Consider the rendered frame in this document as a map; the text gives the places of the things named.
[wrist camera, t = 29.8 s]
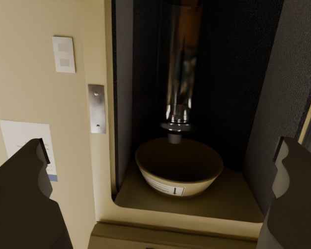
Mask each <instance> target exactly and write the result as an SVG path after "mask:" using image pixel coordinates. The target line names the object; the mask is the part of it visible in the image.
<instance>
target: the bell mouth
mask: <svg viewBox="0 0 311 249"><path fill-rule="evenodd" d="M135 160H136V163H137V165H138V167H139V169H140V171H141V173H142V175H143V177H144V179H145V180H146V182H147V184H148V185H149V186H150V188H152V189H153V190H154V191H155V192H157V193H159V194H160V195H163V196H165V197H169V198H173V199H190V198H194V197H197V196H199V195H200V194H202V193H203V192H204V191H205V190H206V189H207V188H208V186H209V185H210V184H211V183H212V182H213V181H214V180H215V179H216V178H217V177H218V175H219V174H220V173H221V172H222V170H223V167H224V162H223V160H222V158H221V156H220V155H219V154H218V153H217V152H216V151H215V150H214V149H213V148H211V147H209V146H208V145H206V144H204V143H201V142H199V141H196V140H192V139H188V138H183V137H182V141H181V142H180V143H178V144H172V143H170V142H169V141H168V140H167V137H159V138H155V139H151V140H148V141H146V142H144V143H143V144H141V145H140V146H139V147H138V148H137V150H136V152H135ZM163 163H181V164H185V165H188V166H191V167H193V168H194V169H196V170H197V171H198V172H199V173H200V174H201V175H202V177H203V180H199V181H177V180H171V179H166V178H163V177H160V176H157V175H155V174H153V173H151V172H150V171H151V169H152V168H153V167H155V166H157V165H159V164H163Z"/></svg>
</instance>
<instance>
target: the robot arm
mask: <svg viewBox="0 0 311 249"><path fill-rule="evenodd" d="M272 162H273V163H275V165H276V167H277V169H278V172H277V175H276V177H275V180H274V183H273V185H272V190H273V192H274V193H275V196H276V199H274V200H273V201H272V202H271V205H270V207H269V210H268V212H267V215H266V217H265V220H264V222H263V225H262V228H261V230H260V234H259V237H258V242H257V246H256V249H311V152H310V151H309V150H307V149H306V148H305V147H304V146H302V145H301V144H300V143H299V142H297V141H296V140H295V139H294V138H292V137H288V136H286V137H283V136H280V137H279V138H278V141H277V144H276V148H275V152H274V156H273V160H272ZM48 164H50V161H49V158H48V155H47V151H46V148H45V145H44V142H43V139H42V138H33V139H31V140H29V141H28V142H27V143H26V144H25V145H24V146H23V147H22V148H20V149H19V150H18V151H17V152H16V153H15V154H14V155H13V156H11V157H10V158H9V159H8V160H7V161H6V162H5V163H4V164H2V165H1V166H0V249H73V245H72V242H71V239H70V236H69V232H68V230H67V227H66V224H65V221H64V219H63V216H62V213H61V210H60V207H59V204H58V203H57V202H56V201H54V200H52V199H50V195H51V193H52V191H53V188H52V185H51V182H50V180H49V177H48V174H47V171H46V168H47V165H48Z"/></svg>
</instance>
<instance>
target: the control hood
mask: <svg viewBox="0 0 311 249"><path fill-rule="evenodd" d="M256 246H257V243H254V242H246V241H238V240H230V239H222V238H214V237H206V236H198V235H190V234H182V233H174V232H166V231H158V230H150V229H142V228H134V227H126V226H118V225H110V224H102V223H96V224H95V225H94V228H93V230H92V232H91V234H90V239H89V244H88V248H87V249H146V248H150V249H256Z"/></svg>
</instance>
